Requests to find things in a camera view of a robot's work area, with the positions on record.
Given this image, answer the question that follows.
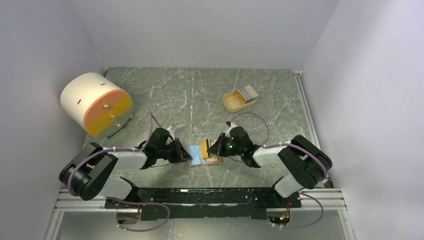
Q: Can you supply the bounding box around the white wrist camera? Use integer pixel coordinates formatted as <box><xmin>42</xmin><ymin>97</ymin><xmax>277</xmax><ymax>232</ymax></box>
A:
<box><xmin>167</xmin><ymin>125</ymin><xmax>177</xmax><ymax>138</ymax></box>
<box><xmin>225</xmin><ymin>121</ymin><xmax>238</xmax><ymax>136</ymax></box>

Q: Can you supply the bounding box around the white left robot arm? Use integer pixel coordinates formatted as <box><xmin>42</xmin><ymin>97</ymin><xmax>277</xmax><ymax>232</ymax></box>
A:
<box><xmin>58</xmin><ymin>127</ymin><xmax>192</xmax><ymax>208</ymax></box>

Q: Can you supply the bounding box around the stack of credit cards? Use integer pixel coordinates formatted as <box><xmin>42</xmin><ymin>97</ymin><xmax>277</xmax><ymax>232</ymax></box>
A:
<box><xmin>234</xmin><ymin>84</ymin><xmax>259</xmax><ymax>104</ymax></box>

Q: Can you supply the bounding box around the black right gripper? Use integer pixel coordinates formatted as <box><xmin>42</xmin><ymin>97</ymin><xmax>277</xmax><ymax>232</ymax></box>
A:
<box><xmin>207</xmin><ymin>133</ymin><xmax>244</xmax><ymax>158</ymax></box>

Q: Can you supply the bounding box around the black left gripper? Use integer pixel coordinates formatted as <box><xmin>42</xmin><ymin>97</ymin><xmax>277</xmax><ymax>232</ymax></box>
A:
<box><xmin>156</xmin><ymin>137</ymin><xmax>192</xmax><ymax>164</ymax></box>

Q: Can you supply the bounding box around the beige oval tray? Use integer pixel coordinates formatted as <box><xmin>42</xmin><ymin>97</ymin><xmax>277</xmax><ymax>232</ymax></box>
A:
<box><xmin>223</xmin><ymin>90</ymin><xmax>259</xmax><ymax>113</ymax></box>

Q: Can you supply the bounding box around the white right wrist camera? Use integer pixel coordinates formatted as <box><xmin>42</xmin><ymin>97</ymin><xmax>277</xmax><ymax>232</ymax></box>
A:
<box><xmin>225</xmin><ymin>121</ymin><xmax>238</xmax><ymax>136</ymax></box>

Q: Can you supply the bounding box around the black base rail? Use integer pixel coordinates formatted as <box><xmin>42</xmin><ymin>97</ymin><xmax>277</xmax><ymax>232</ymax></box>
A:
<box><xmin>99</xmin><ymin>180</ymin><xmax>302</xmax><ymax>222</ymax></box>

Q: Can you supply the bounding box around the white cylindrical drawer unit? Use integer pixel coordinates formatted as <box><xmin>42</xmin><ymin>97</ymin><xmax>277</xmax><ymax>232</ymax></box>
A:
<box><xmin>60</xmin><ymin>72</ymin><xmax>133</xmax><ymax>139</ymax></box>

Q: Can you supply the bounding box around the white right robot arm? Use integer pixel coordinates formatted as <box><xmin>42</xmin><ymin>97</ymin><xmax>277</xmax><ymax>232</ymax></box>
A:
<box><xmin>207</xmin><ymin>126</ymin><xmax>333</xmax><ymax>207</ymax></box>

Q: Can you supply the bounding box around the tan leather card holder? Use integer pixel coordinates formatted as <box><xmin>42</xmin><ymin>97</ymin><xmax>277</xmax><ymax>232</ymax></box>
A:
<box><xmin>187</xmin><ymin>144</ymin><xmax>223</xmax><ymax>167</ymax></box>

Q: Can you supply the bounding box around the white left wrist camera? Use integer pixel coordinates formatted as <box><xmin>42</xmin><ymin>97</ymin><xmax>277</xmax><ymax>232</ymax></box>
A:
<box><xmin>167</xmin><ymin>125</ymin><xmax>177</xmax><ymax>138</ymax></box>

